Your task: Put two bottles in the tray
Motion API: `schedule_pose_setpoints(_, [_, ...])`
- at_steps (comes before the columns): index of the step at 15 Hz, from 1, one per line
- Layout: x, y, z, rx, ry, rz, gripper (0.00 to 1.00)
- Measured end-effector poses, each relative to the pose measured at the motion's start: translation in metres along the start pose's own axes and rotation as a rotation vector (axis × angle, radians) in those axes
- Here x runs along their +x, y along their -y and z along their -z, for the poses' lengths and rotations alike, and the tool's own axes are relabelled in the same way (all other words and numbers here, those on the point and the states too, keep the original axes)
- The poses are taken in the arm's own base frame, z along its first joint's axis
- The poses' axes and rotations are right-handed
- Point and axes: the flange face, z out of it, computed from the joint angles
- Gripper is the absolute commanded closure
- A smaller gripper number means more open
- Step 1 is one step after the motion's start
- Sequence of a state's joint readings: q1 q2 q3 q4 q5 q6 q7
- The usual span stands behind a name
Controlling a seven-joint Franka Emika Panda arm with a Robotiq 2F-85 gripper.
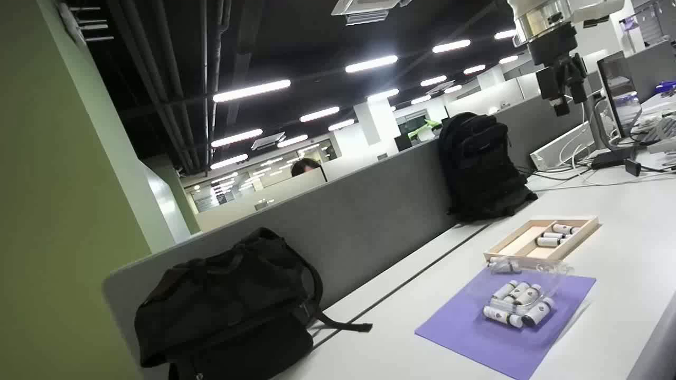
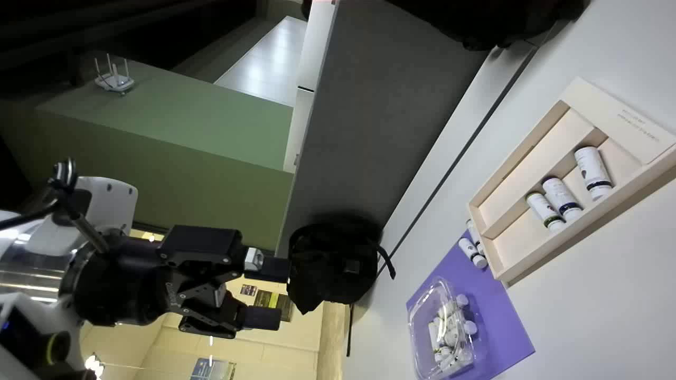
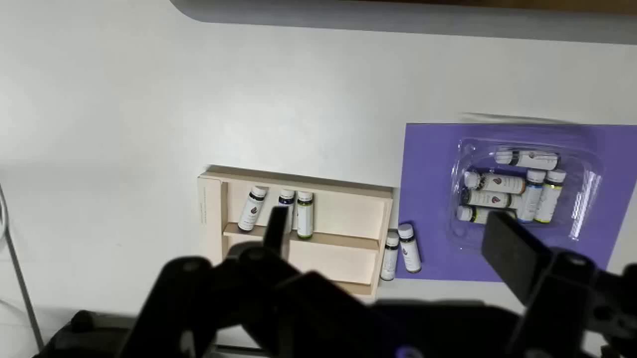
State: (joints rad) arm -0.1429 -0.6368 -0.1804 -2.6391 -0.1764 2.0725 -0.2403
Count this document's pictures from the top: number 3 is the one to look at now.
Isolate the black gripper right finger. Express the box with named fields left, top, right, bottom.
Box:
left=479, top=210, right=637, bottom=358

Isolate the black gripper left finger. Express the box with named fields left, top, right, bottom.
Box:
left=117, top=204, right=374, bottom=358

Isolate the white bottle gold band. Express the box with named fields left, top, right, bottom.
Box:
left=396, top=220, right=424, bottom=274

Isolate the white bottle brown logo black band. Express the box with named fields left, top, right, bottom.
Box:
left=378, top=226, right=402, bottom=282

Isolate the pale wooden tray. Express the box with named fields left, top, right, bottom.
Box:
left=195, top=163, right=398, bottom=306

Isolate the white bottle green band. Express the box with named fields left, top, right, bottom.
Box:
left=292, top=189, right=316, bottom=240
left=533, top=169, right=567, bottom=224

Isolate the small white labelled bottle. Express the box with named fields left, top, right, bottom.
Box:
left=455, top=204, right=519, bottom=224
left=493, top=147, right=561, bottom=173
left=461, top=189, right=513, bottom=210
left=461, top=169, right=525, bottom=194

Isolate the clear plastic container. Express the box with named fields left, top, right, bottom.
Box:
left=446, top=135, right=605, bottom=250

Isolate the purple mat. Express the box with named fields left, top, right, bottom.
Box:
left=396, top=121, right=637, bottom=284

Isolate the grey desk partition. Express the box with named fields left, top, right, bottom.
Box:
left=169, top=0, right=637, bottom=45

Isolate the thin grey cable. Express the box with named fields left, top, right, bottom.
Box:
left=0, top=185, right=47, bottom=354

